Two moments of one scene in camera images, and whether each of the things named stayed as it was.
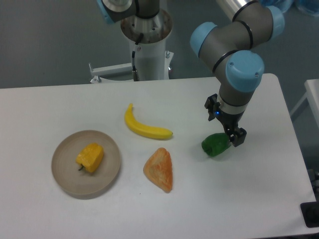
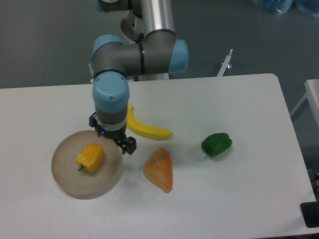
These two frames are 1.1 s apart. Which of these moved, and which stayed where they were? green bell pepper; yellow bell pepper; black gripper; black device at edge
Moved: black gripper
Stayed: black device at edge; green bell pepper; yellow bell pepper
